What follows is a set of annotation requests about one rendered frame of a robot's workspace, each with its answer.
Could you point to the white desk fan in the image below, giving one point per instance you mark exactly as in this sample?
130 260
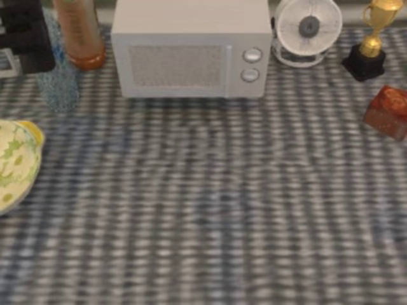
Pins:
305 28

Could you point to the blue white checkered tablecloth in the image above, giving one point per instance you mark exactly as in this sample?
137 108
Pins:
203 203

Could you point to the orange drink bottle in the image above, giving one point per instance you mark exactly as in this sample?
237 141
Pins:
81 35

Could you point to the clear blue textured glass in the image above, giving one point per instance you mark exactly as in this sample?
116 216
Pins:
58 85

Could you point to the gold trophy on black base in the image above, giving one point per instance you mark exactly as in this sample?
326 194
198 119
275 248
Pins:
370 47

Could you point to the green floral bowl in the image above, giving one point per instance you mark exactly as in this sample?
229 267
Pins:
14 162

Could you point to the black box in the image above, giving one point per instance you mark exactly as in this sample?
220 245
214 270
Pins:
27 38

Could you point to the white microwave oven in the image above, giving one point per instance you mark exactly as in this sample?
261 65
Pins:
178 38

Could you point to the red patterned box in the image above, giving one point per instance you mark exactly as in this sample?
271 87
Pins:
388 112

